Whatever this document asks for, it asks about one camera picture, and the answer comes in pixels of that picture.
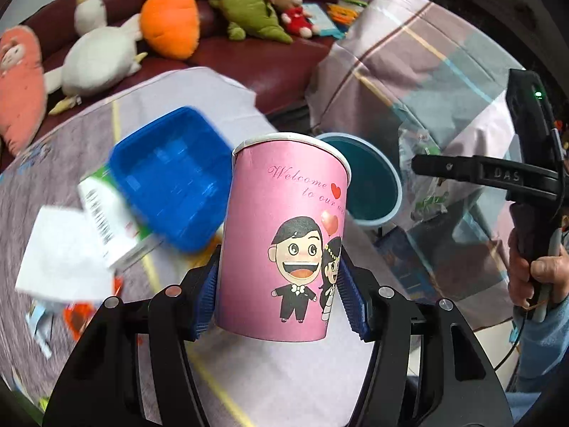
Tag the person's right forearm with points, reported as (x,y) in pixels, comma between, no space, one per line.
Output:
(546,347)

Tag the blue cardboard box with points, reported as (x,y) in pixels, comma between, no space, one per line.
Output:
(400,262)

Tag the orange snack packet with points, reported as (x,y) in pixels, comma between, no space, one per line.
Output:
(78,318)

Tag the white paper sheet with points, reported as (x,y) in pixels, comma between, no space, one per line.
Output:
(58,258)

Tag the pale purple tablecloth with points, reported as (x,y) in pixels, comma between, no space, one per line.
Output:
(275,387)

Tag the orange carrot rabbit plush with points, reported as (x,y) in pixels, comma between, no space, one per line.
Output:
(169,22)

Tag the dark red leather sofa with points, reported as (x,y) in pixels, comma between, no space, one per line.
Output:
(275,66)

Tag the white duck plush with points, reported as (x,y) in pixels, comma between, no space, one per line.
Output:
(98,58)

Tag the green and white carton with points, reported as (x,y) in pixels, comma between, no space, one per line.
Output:
(106,222)

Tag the pink carrot plush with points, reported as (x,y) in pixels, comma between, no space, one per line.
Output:
(17,98)

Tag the light blue waste bin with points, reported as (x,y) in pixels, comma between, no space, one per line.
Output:
(373,178)

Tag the pink cartoon paper cup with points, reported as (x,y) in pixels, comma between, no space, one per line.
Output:
(266,231)

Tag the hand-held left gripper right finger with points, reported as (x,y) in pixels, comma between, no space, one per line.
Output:
(351,302)

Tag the light blue card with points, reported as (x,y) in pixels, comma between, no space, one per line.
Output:
(322,18)

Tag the blue plastic tray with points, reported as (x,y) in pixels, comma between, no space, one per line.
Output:
(169,178)

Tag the brown teddy bear red outfit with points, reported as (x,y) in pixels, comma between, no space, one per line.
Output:
(295,15)

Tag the person's right hand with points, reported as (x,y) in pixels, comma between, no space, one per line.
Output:
(546,269)

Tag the colourful toy cards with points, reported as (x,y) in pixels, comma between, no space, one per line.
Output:
(346,6)

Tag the light blue packet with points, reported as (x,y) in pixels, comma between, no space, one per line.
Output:
(39,324)

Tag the plaid pink grey blanket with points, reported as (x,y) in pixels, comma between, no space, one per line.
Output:
(422,53)

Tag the large green dinosaur plush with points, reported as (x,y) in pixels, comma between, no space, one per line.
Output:
(249,9)

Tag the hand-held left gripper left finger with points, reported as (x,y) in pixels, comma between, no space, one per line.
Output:
(206,296)

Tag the clear plastic bag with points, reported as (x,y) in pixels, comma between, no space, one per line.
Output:
(422,200)

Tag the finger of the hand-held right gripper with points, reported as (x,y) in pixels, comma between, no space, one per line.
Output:
(458,168)

